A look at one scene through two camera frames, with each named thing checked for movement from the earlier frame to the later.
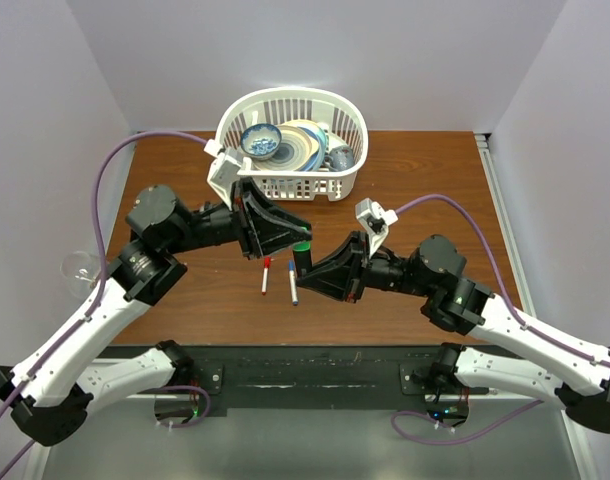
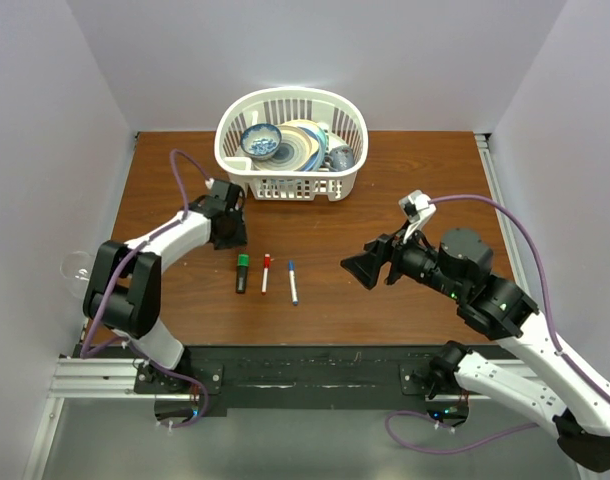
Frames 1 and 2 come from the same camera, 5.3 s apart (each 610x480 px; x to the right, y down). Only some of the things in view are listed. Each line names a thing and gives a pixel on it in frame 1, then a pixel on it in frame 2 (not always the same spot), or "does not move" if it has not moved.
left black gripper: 245,193 → 238,238
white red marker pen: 264,281 does not move
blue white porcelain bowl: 261,141 does not move
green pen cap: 303,245 → 243,259
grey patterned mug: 340,158 does not move
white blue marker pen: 293,286 does not move
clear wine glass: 76,272 does not move
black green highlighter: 302,256 → 241,279
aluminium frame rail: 487,153 does not move
